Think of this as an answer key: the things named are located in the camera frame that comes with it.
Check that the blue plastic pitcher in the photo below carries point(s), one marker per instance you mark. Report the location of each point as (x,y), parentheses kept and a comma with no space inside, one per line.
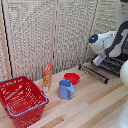
(65,89)

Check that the red bowl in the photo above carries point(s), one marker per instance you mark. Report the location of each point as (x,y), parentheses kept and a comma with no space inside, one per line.
(72,78)

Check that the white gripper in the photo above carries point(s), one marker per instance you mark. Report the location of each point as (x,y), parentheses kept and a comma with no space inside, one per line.
(99,60)

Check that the black toaster oven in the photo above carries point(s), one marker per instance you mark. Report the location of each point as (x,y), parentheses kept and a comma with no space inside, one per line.
(115,65)

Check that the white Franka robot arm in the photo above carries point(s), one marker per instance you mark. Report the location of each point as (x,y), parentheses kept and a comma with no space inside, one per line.
(111,41)

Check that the red plastic shopping basket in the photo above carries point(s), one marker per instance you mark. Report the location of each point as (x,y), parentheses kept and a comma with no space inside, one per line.
(21,100)

